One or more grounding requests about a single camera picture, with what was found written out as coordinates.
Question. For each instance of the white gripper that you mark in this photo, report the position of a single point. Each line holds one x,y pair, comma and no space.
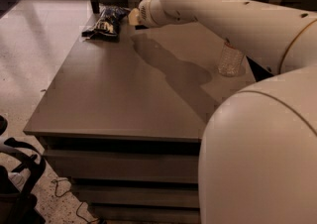
144,13

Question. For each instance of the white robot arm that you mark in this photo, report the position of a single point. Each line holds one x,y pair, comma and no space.
258,154

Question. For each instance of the blue chip bag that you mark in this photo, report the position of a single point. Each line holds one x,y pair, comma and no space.
107,27

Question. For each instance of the grey drawer cabinet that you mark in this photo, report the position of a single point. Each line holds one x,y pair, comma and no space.
124,121

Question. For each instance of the clear plastic water bottle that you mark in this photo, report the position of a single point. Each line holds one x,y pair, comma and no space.
230,61

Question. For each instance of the black chair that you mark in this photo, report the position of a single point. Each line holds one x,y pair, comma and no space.
17,202

